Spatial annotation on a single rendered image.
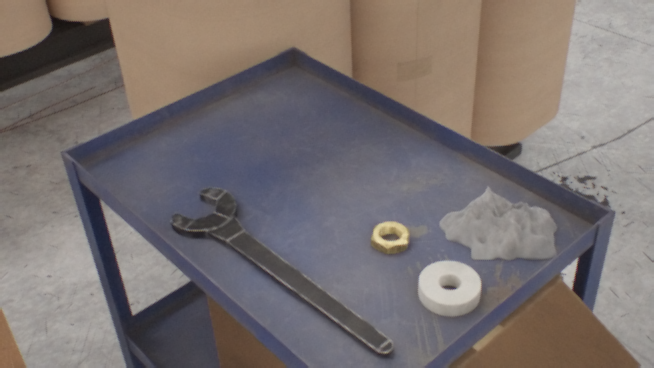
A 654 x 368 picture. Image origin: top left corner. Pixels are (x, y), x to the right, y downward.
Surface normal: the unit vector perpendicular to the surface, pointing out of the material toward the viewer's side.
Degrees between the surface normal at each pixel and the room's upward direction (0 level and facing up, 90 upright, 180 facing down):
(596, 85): 0
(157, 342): 0
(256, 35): 90
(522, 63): 90
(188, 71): 90
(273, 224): 0
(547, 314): 26
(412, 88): 90
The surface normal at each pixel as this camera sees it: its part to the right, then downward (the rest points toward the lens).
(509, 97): 0.22, 0.59
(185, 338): -0.04, -0.79
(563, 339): 0.27, -0.53
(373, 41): -0.26, 0.59
